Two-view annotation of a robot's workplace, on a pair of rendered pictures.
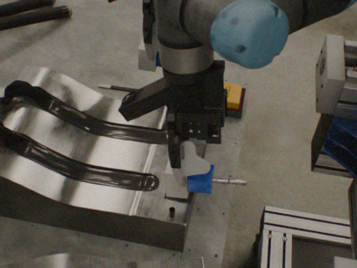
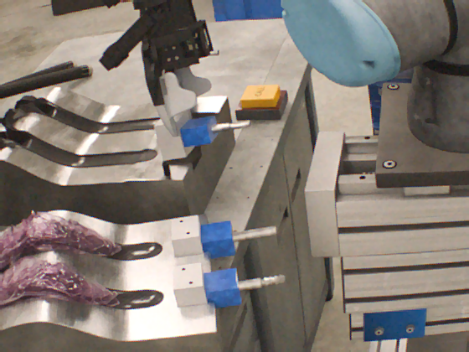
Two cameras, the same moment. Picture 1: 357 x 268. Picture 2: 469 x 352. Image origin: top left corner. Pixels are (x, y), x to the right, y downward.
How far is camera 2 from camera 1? 0.65 m
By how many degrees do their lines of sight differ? 20
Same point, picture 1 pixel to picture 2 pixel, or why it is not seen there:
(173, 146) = (150, 75)
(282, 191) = not seen: hidden behind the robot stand
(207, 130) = (182, 51)
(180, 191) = (176, 148)
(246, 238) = not seen: outside the picture
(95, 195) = (89, 174)
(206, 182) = (201, 127)
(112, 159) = (110, 147)
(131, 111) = (110, 56)
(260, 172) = not seen: hidden behind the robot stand
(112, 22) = (136, 69)
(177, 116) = (151, 44)
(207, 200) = (229, 189)
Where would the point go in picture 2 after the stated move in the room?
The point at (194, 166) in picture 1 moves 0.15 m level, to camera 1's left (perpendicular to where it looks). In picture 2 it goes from (179, 100) to (81, 114)
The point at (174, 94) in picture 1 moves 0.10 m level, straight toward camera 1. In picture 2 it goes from (145, 23) to (132, 48)
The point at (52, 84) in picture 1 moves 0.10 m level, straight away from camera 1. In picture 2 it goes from (55, 96) to (54, 78)
